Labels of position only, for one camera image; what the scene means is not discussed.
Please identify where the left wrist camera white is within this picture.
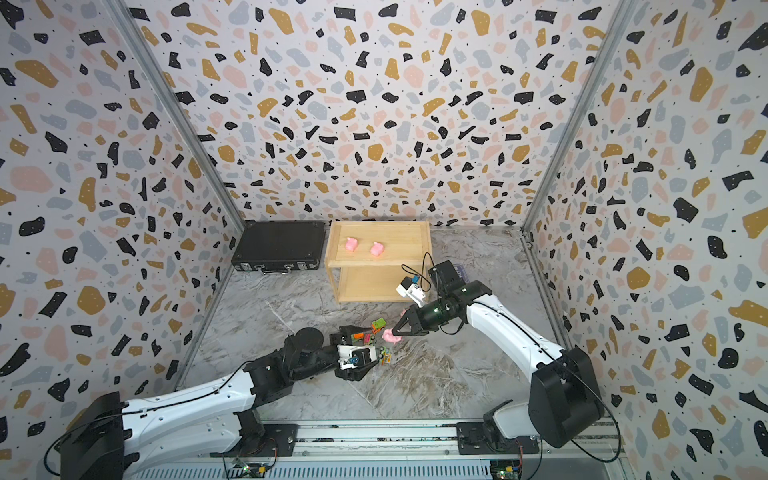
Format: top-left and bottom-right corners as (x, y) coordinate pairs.
(337, 345), (379, 370)

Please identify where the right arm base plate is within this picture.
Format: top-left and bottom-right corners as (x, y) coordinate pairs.
(456, 422), (540, 455)

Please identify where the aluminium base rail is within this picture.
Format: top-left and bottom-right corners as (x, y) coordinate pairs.
(135, 419), (634, 479)

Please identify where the wooden two-tier shelf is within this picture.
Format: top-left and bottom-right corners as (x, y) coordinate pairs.
(324, 221), (432, 303)

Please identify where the pink toy pig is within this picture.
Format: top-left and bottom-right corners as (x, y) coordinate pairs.
(344, 237), (359, 252)
(382, 329), (402, 344)
(370, 242), (385, 257)

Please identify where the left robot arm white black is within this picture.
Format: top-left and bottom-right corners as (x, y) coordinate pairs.
(43, 326), (384, 479)

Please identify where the orange green dump truck toy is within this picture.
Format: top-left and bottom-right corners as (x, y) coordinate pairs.
(371, 318), (386, 334)

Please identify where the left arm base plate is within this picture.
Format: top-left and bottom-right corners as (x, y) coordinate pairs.
(225, 423), (299, 458)

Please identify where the black briefcase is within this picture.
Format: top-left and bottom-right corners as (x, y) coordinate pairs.
(232, 221), (326, 274)

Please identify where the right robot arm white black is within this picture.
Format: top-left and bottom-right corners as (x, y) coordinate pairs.
(392, 261), (606, 448)

